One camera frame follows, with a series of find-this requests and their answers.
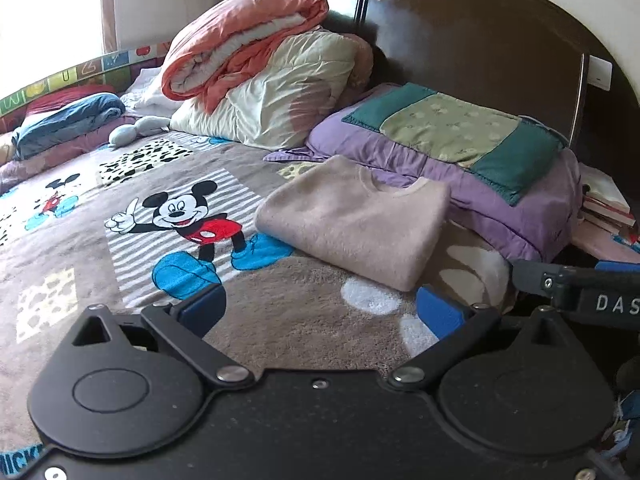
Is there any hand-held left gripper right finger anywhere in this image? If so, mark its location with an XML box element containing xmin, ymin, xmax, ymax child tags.
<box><xmin>387</xmin><ymin>285</ymin><xmax>583</xmax><ymax>391</ymax></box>

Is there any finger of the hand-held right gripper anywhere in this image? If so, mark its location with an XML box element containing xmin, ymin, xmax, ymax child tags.
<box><xmin>595</xmin><ymin>260</ymin><xmax>640</xmax><ymax>275</ymax></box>
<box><xmin>510</xmin><ymin>259</ymin><xmax>597</xmax><ymax>305</ymax></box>

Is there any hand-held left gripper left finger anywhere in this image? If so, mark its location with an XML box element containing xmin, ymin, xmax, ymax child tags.
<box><xmin>72</xmin><ymin>282</ymin><xmax>256</xmax><ymax>391</ymax></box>

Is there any beige sweater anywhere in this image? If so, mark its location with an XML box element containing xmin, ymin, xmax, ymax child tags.
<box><xmin>255</xmin><ymin>154</ymin><xmax>453</xmax><ymax>292</ymax></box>

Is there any red edged book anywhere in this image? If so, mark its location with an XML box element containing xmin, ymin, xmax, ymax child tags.
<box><xmin>581</xmin><ymin>195</ymin><xmax>637</xmax><ymax>230</ymax></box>

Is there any white book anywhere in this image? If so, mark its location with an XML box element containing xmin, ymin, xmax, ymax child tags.
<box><xmin>580</xmin><ymin>165</ymin><xmax>632</xmax><ymax>214</ymax></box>

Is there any cartoon mouse printed blanket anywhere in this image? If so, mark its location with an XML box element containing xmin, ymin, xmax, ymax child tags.
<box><xmin>0</xmin><ymin>130</ymin><xmax>517</xmax><ymax>461</ymax></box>

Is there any purple patchwork pillow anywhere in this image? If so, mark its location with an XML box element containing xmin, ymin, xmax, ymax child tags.
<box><xmin>263</xmin><ymin>82</ymin><xmax>584</xmax><ymax>264</ymax></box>

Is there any light blue plush toy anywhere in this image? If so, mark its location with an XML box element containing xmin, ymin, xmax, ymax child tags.
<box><xmin>109</xmin><ymin>116</ymin><xmax>172</xmax><ymax>147</ymax></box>

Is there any white cloth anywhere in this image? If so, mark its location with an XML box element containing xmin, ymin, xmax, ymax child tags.
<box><xmin>120</xmin><ymin>65</ymin><xmax>174</xmax><ymax>117</ymax></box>

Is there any cream quilt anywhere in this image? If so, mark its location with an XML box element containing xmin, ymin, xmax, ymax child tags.
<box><xmin>170</xmin><ymin>30</ymin><xmax>374</xmax><ymax>152</ymax></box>

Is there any blue folded blanket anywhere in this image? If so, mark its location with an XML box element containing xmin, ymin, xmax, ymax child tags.
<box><xmin>11</xmin><ymin>92</ymin><xmax>127</xmax><ymax>161</ymax></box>

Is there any dark wooden headboard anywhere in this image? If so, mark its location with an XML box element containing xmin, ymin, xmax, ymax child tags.
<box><xmin>297</xmin><ymin>0</ymin><xmax>640</xmax><ymax>261</ymax></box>

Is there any red pillow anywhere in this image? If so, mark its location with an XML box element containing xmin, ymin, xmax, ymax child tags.
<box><xmin>25</xmin><ymin>85</ymin><xmax>119</xmax><ymax>117</ymax></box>

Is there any colourful alphabet bed bumper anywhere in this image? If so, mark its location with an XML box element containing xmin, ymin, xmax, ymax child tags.
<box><xmin>0</xmin><ymin>42</ymin><xmax>172</xmax><ymax>134</ymax></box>

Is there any pink folded quilt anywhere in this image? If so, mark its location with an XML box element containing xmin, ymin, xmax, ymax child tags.
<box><xmin>161</xmin><ymin>0</ymin><xmax>330</xmax><ymax>114</ymax></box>

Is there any beige curtain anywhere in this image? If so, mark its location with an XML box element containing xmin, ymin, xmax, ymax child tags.
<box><xmin>99</xmin><ymin>0</ymin><xmax>132</xmax><ymax>54</ymax></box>

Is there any window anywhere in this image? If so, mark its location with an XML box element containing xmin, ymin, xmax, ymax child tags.
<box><xmin>0</xmin><ymin>0</ymin><xmax>119</xmax><ymax>92</ymax></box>

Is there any white wall socket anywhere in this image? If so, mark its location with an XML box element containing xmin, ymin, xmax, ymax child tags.
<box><xmin>587</xmin><ymin>55</ymin><xmax>614</xmax><ymax>92</ymax></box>

